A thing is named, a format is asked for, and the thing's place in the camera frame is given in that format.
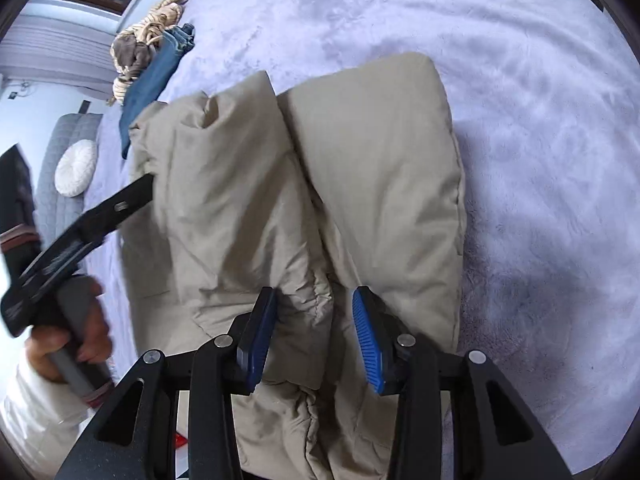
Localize lavender plush bed blanket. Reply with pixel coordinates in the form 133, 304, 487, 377
81, 0, 640, 476

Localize round white cushion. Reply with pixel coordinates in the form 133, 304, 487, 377
54, 139, 98, 198

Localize white sleeve forearm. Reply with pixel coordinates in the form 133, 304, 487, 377
1, 356, 93, 479

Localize grey quilted headboard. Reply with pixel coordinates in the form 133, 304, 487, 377
35, 114, 102, 247

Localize beige puffer jacket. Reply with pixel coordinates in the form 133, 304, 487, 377
122, 52, 466, 479

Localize folded blue denim jeans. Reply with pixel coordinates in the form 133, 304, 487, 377
118, 23, 195, 159

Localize person's left hand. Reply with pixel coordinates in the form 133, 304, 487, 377
26, 276, 113, 384

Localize brown beige striped clothes pile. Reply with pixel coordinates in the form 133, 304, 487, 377
107, 0, 188, 105

